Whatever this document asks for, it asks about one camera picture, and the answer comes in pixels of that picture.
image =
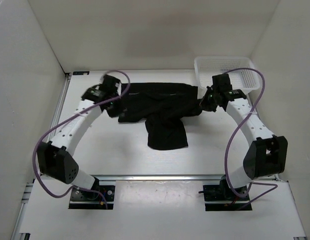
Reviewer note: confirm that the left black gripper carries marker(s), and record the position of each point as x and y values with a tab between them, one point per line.
119	112

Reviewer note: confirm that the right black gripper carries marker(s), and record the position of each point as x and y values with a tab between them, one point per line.
203	104

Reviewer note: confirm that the black shorts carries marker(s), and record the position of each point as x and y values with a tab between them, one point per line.
162	105

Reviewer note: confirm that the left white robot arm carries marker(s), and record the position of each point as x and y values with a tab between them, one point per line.
55	157

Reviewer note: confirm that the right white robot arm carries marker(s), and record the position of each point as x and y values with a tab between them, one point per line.
267	152

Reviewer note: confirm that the white plastic basket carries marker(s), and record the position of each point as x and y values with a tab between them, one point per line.
237	67

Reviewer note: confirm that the aluminium front rail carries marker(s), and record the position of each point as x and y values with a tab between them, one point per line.
157	178

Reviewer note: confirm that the aluminium rail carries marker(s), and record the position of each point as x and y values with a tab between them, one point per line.
157	178
16	235
284	213

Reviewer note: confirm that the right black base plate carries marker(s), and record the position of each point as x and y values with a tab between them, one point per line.
215	201

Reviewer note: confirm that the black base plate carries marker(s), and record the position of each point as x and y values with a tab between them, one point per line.
82	200
215	201

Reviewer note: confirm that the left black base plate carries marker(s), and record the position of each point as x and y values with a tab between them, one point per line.
82	200

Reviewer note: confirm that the aluminium left rail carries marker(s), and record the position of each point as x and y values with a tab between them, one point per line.
16	235

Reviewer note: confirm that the aluminium right rail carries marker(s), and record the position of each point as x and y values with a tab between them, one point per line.
284	213

